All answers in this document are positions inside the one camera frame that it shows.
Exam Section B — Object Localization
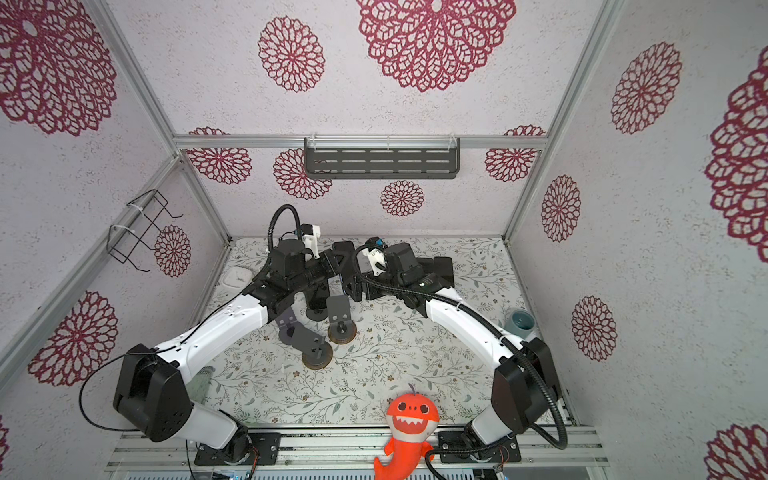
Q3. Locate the black wire wall rack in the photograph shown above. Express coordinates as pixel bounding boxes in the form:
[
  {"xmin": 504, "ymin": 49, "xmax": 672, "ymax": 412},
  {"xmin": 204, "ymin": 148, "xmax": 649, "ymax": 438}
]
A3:
[{"xmin": 105, "ymin": 189, "xmax": 183, "ymax": 273}]

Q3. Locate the phone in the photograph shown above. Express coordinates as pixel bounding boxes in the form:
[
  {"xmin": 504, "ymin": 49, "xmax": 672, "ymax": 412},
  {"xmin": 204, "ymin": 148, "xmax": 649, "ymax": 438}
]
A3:
[
  {"xmin": 419, "ymin": 256, "xmax": 455, "ymax": 287},
  {"xmin": 332, "ymin": 241, "xmax": 363, "ymax": 302},
  {"xmin": 304, "ymin": 281, "xmax": 330, "ymax": 311}
]

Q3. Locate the middle round stand base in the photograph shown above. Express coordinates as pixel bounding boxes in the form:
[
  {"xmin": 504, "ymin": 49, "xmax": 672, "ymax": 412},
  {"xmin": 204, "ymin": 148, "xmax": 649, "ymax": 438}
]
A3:
[{"xmin": 328, "ymin": 321, "xmax": 357, "ymax": 345}]

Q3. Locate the grey empty phone stand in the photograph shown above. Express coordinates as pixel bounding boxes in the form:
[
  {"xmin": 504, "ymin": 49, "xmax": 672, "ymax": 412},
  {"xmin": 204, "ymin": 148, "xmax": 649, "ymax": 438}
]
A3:
[{"xmin": 275, "ymin": 307, "xmax": 301, "ymax": 346}]

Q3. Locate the round stand base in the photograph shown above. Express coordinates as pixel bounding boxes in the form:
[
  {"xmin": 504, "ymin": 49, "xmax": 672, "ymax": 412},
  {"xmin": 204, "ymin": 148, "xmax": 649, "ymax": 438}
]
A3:
[
  {"xmin": 328, "ymin": 321, "xmax": 357, "ymax": 345},
  {"xmin": 302, "ymin": 343, "xmax": 333, "ymax": 370}
]

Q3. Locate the red shark plush toy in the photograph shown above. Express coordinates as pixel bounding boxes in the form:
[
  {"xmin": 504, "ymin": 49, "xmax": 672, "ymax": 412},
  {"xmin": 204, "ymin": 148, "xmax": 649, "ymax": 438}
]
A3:
[{"xmin": 374, "ymin": 385, "xmax": 440, "ymax": 480}]

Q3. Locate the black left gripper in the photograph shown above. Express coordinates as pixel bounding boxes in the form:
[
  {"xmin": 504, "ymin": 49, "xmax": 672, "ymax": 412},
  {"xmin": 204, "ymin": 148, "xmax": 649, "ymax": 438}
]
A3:
[{"xmin": 291, "ymin": 248, "xmax": 351, "ymax": 295}]

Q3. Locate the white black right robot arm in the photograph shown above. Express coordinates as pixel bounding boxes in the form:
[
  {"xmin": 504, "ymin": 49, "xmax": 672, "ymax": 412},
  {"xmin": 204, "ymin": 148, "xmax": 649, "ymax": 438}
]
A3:
[{"xmin": 343, "ymin": 238, "xmax": 568, "ymax": 450}]

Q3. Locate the grey wall shelf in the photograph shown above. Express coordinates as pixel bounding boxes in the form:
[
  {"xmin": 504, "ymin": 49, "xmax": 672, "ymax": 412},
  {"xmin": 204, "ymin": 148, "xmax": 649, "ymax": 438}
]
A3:
[{"xmin": 304, "ymin": 137, "xmax": 460, "ymax": 180}]

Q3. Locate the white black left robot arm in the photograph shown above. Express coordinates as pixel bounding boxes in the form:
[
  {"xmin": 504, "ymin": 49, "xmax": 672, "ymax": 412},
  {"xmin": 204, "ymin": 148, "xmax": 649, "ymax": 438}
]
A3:
[{"xmin": 113, "ymin": 239, "xmax": 346, "ymax": 450}]

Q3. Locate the teal ceramic cup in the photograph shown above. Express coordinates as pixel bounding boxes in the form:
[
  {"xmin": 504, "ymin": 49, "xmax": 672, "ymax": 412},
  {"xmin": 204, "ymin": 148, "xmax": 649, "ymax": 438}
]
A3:
[{"xmin": 503, "ymin": 309, "xmax": 537, "ymax": 340}]

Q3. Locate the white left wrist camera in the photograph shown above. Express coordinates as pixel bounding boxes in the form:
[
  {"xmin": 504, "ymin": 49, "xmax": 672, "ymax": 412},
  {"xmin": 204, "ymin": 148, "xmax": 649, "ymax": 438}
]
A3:
[{"xmin": 300, "ymin": 223, "xmax": 321, "ymax": 259}]

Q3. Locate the white earbuds case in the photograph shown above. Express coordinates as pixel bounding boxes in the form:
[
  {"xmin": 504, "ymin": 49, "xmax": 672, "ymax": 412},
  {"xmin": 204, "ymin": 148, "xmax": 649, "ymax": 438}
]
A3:
[{"xmin": 219, "ymin": 266, "xmax": 253, "ymax": 292}]

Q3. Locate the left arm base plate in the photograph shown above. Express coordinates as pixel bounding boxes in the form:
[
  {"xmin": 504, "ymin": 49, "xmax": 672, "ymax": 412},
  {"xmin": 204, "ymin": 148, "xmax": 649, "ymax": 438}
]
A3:
[{"xmin": 193, "ymin": 432, "xmax": 282, "ymax": 466}]

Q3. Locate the front round stand base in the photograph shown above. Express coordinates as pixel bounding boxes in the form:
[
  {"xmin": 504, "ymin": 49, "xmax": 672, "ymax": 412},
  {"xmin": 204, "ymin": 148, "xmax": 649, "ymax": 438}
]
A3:
[{"xmin": 302, "ymin": 343, "xmax": 333, "ymax": 370}]

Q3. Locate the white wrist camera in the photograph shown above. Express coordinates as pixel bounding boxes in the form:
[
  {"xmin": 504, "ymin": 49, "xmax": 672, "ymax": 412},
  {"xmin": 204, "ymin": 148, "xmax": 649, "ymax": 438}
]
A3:
[
  {"xmin": 362, "ymin": 237, "xmax": 388, "ymax": 276},
  {"xmin": 300, "ymin": 223, "xmax": 321, "ymax": 259}
]

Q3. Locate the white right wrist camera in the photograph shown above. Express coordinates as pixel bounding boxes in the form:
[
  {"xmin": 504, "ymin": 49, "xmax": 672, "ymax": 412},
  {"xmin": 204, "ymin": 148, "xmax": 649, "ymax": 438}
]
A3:
[{"xmin": 362, "ymin": 237, "xmax": 388, "ymax": 276}]

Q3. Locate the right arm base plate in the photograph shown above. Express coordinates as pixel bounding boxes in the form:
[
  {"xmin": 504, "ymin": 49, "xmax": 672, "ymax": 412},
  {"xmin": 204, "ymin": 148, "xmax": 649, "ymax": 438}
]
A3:
[{"xmin": 437, "ymin": 430, "xmax": 522, "ymax": 464}]

